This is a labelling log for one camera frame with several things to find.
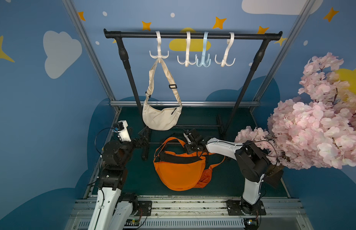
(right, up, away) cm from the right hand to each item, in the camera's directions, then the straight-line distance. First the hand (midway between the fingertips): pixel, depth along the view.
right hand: (190, 145), depth 96 cm
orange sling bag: (-7, -13, -14) cm, 20 cm away
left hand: (-27, +14, -28) cm, 41 cm away
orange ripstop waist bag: (+8, -18, -13) cm, 23 cm away
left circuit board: (-32, -36, -23) cm, 54 cm away
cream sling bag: (-20, +17, -6) cm, 27 cm away
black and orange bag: (-14, -8, -9) cm, 18 cm away
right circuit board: (+30, -37, -23) cm, 53 cm away
